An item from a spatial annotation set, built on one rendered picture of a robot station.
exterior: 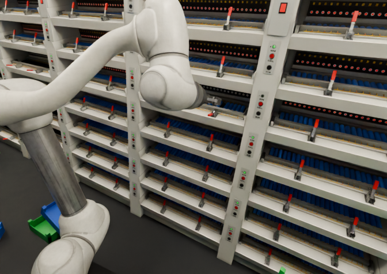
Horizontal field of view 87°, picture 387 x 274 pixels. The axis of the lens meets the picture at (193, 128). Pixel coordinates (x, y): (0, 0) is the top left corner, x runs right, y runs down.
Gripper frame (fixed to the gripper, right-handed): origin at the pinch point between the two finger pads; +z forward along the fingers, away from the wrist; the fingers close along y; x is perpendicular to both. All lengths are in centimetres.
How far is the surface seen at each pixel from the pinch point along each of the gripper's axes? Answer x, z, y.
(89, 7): -42, 19, 103
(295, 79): -15.7, 16.4, -27.8
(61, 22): -27, 6, 108
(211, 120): 9.7, 16.6, 4.0
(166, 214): 82, 37, 27
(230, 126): 10.4, 17.1, -5.8
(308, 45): -26.3, 7.0, -29.0
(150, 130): 26, 23, 42
